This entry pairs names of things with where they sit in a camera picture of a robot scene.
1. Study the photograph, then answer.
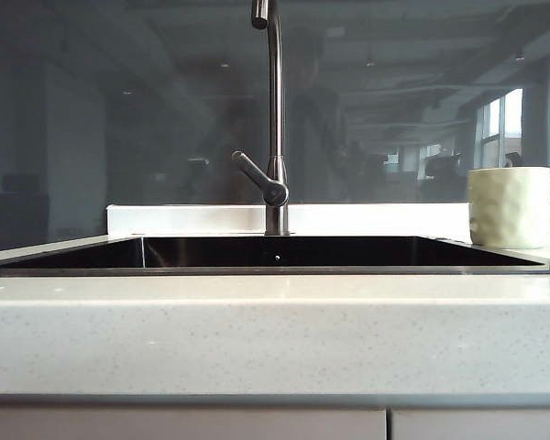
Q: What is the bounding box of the steel gooseneck faucet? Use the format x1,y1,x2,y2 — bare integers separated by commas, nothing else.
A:
250,0,291,237

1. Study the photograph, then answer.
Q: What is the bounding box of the dark glass backsplash panel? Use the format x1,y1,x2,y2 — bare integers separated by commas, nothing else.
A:
0,0,550,253

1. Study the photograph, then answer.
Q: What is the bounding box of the black sink basin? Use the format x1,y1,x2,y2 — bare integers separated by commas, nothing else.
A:
0,235,550,276

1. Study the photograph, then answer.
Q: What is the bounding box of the steel faucet lever handle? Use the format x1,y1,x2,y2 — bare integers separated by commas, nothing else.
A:
231,150,290,206

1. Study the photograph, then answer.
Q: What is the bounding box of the grey cabinet door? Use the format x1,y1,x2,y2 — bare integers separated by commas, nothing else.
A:
390,408,550,440
0,407,388,440

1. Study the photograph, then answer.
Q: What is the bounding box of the pale green ceramic mug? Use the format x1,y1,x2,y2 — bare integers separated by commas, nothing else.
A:
467,166,550,250

